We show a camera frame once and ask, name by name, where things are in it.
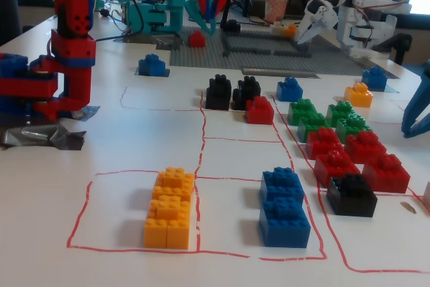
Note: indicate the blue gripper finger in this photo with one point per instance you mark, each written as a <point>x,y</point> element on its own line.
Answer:
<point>418,102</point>
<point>420,129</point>

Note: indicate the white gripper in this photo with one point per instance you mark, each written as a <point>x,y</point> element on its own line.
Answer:
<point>314,25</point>

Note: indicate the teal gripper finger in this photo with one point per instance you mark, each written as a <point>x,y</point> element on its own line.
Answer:
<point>214,26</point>
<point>200,14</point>

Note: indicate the blue toy brick block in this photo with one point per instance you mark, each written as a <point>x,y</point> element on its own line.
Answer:
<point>152,67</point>
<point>374,79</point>
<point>289,90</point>
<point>285,230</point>
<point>282,183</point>

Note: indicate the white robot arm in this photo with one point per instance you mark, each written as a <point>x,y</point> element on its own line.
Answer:
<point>369,14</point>

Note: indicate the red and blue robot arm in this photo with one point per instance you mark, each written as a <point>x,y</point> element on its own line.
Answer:
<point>72,62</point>

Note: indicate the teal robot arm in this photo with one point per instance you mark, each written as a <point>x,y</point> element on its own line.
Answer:
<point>158,4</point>

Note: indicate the small black brick block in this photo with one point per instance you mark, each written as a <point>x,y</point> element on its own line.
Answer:
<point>233,26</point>

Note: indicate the small red brick block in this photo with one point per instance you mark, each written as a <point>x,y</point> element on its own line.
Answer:
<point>197,40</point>

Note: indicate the red toy brick block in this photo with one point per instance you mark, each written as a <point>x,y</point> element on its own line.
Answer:
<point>364,147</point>
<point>322,144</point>
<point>259,112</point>
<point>334,167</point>
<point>386,176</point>

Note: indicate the yellow toy brick block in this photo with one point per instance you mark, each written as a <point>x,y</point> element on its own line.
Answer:
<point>174,181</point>
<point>168,226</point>
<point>357,97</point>

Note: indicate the green toy brick block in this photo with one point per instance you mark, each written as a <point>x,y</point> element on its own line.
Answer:
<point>300,109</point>
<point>312,124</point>
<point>339,110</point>
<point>352,125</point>

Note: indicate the black toy brick block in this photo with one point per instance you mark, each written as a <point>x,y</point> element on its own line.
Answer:
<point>352,199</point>
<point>248,90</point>
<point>218,93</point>

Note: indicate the pale pink block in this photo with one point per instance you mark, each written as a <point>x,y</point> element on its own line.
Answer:
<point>427,196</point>

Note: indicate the patterned paper cup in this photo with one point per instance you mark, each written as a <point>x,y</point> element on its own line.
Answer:
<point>276,9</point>

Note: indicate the small white brick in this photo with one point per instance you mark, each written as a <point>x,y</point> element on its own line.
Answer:
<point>277,28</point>

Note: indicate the small orange brick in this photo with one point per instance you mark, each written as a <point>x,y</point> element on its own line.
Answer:
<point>290,30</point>

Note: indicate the grey flat strip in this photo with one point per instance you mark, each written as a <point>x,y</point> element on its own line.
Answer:
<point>282,73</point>

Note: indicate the grey studded baseplate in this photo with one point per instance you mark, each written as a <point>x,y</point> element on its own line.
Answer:
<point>332,62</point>

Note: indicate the brown paper scrap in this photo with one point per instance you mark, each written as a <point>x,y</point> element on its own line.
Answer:
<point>408,207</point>

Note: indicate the black round knob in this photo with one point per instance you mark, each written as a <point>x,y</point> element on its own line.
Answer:
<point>105,13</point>

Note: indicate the silver duct tape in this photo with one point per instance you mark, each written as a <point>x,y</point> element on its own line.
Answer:
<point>164,44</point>
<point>30,135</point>

